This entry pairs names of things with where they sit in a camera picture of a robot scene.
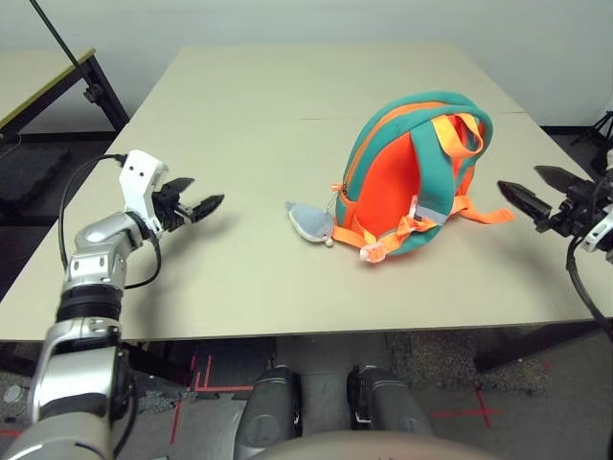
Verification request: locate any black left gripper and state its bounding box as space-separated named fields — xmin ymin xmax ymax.
xmin=151 ymin=177 xmax=225 ymax=232

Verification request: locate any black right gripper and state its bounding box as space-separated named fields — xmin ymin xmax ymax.
xmin=497 ymin=165 xmax=613 ymax=239

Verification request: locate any orange and teal backpack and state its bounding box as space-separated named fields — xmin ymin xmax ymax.
xmin=331 ymin=90 xmax=516 ymax=265

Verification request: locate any black tripod stand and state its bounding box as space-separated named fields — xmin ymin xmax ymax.
xmin=569 ymin=109 xmax=613 ymax=176

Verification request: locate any grey plush whale charm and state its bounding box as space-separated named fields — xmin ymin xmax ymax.
xmin=285 ymin=200 xmax=335 ymax=248

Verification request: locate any black table clamp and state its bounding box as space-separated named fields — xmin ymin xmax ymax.
xmin=81 ymin=83 xmax=109 ymax=105

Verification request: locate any black foam floor mat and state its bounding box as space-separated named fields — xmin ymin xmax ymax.
xmin=0 ymin=143 xmax=71 ymax=215

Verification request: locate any thin black rod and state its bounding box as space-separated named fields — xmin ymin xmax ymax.
xmin=28 ymin=0 xmax=80 ymax=68

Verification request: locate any grey robot left leg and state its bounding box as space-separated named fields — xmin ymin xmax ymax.
xmin=234 ymin=364 xmax=303 ymax=460

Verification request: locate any grey robot leg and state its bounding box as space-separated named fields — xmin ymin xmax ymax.
xmin=234 ymin=364 xmax=303 ymax=460
xmin=347 ymin=363 xmax=435 ymax=435

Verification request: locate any grey robot right leg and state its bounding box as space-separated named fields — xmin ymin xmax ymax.
xmin=347 ymin=363 xmax=435 ymax=435

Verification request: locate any beige robot torso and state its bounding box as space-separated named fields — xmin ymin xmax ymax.
xmin=246 ymin=429 xmax=485 ymax=460

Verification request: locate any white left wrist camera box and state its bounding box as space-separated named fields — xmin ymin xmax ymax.
xmin=117 ymin=149 xmax=170 ymax=236

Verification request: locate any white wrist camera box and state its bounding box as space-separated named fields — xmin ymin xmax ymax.
xmin=117 ymin=149 xmax=170 ymax=236
xmin=580 ymin=149 xmax=613 ymax=265

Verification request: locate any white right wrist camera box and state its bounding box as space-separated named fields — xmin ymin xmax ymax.
xmin=580 ymin=149 xmax=613 ymax=265

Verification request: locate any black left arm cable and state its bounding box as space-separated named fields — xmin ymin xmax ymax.
xmin=57 ymin=152 xmax=162 ymax=291

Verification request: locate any beige side table black frame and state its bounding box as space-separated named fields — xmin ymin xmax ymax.
xmin=0 ymin=46 xmax=130 ymax=145

